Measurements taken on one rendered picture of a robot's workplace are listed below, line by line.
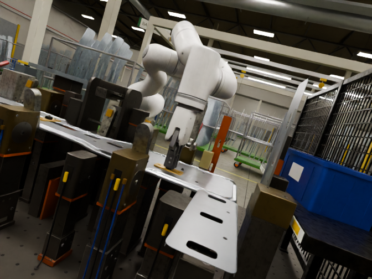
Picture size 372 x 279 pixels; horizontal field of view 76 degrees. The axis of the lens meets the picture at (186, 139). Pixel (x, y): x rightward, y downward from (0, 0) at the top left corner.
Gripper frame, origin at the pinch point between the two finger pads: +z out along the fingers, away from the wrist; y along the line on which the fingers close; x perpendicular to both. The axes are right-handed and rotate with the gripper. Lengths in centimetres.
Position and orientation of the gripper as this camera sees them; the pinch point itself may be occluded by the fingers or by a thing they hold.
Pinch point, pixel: (171, 160)
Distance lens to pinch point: 68.4
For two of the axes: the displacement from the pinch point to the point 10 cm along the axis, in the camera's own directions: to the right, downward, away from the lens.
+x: 9.3, 3.2, -1.8
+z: -3.0, 9.5, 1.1
